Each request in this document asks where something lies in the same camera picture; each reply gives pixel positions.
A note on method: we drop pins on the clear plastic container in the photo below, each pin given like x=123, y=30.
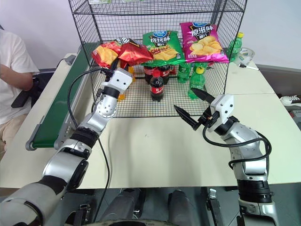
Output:
x=247, y=55

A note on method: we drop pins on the white sneaker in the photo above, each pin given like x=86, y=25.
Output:
x=291, y=100

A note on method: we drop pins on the green bottle yellow cap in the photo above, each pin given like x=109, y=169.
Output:
x=235, y=47

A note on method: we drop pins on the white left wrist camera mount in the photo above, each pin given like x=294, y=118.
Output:
x=121, y=80

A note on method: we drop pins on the dark rounded shape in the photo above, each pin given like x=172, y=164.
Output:
x=127, y=204

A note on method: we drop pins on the red crinkled snack bag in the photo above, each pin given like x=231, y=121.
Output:
x=134, y=54

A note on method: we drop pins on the green soda bottle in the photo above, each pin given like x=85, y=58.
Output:
x=196, y=82
x=183, y=73

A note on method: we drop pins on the cola bottle red cap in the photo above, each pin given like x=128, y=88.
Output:
x=165, y=73
x=148, y=71
x=157, y=89

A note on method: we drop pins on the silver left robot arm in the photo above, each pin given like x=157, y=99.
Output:
x=103, y=110

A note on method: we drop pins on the pink chip bag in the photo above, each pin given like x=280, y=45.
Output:
x=202, y=44

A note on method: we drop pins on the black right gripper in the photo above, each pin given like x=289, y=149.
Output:
x=208, y=117

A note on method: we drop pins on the person in white shirt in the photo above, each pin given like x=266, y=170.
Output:
x=11, y=58

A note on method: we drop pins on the white marker pen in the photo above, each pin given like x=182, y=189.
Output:
x=249, y=67

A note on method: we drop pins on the red yellow chip bag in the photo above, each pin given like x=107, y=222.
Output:
x=104, y=54

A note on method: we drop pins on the green conveyor belt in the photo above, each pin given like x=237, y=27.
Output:
x=54, y=113

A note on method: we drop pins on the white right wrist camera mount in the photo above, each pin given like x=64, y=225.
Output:
x=223, y=103

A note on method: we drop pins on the black striped snack bag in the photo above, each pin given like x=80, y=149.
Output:
x=124, y=40

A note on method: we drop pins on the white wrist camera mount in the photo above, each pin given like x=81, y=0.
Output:
x=223, y=103
x=121, y=80

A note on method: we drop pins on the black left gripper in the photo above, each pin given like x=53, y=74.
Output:
x=109, y=74

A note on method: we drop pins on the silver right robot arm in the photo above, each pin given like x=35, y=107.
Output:
x=242, y=134

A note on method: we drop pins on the green chip bag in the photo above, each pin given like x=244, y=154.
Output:
x=162, y=47

